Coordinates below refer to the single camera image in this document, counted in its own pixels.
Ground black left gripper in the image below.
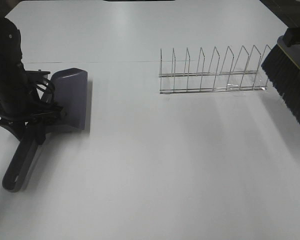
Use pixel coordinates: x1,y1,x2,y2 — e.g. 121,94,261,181
0,82,66,145

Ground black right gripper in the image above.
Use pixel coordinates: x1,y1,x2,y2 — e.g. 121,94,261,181
282,27,300,47

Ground purple brush black bristles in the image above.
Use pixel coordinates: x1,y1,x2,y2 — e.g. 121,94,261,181
261,36,300,124

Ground purple plastic dustpan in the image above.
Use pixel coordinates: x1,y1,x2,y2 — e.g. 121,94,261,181
2,68,91,193

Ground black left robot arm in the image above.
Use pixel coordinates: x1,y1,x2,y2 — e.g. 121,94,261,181
0,17,65,145

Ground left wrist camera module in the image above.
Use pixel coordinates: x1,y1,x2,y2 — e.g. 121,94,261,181
25,69,51,86

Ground chrome wire dish rack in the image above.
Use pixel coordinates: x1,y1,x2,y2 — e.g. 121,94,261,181
158,45,271,94

